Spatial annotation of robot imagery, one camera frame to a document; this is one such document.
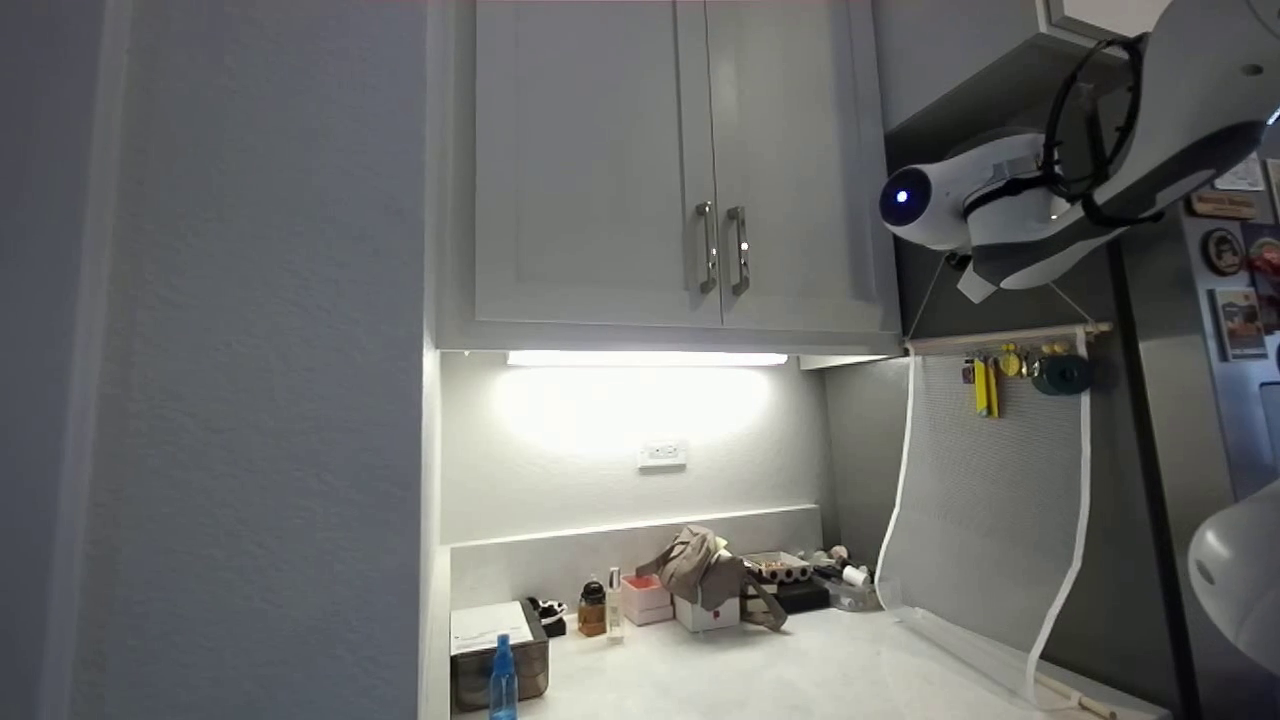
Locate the brown bar fridge magnet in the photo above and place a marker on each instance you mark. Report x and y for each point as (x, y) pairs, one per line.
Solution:
(1227, 206)

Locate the pink white box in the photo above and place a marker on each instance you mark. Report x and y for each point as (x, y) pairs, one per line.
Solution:
(647, 599)

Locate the dark metal tray box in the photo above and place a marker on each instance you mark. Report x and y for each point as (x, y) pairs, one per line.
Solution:
(485, 629)

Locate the silver cabinet handle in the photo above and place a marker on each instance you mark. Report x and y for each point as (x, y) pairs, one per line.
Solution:
(707, 247)
(738, 251)

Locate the yellow clip on net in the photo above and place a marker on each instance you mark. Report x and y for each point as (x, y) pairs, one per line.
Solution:
(986, 386)

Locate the round dark fridge magnet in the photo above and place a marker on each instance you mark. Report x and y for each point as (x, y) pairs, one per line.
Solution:
(1221, 251)

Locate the white upper cabinet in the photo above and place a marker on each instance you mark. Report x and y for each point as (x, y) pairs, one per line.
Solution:
(574, 136)

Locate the right silver cabinet handle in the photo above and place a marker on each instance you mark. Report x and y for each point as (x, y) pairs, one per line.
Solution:
(738, 251)

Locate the dark green round tag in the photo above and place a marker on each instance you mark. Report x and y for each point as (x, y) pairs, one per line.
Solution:
(1066, 373)

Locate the small black gadget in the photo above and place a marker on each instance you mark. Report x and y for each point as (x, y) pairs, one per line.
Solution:
(544, 612)

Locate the blue plastic bottle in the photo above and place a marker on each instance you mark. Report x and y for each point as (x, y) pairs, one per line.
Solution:
(502, 680)

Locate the brown glass jar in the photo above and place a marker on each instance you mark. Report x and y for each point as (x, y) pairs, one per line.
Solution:
(592, 608)

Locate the white mesh net with rod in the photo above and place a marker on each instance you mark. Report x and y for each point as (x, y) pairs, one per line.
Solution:
(990, 518)

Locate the white wall outlet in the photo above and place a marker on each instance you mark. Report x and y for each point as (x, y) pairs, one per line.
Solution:
(662, 456)

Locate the Los Angeles postcard magnet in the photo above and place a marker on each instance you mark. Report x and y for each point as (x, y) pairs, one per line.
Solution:
(1236, 321)

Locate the under-cabinet light strip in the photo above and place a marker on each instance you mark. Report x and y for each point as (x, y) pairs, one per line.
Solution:
(561, 358)

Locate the stainless steel fridge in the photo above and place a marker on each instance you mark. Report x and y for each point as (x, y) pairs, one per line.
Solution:
(1181, 430)

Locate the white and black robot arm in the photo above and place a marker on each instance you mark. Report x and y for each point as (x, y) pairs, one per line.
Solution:
(1023, 214)

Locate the left silver cabinet handle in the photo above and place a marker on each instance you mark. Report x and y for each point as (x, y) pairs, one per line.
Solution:
(707, 247)

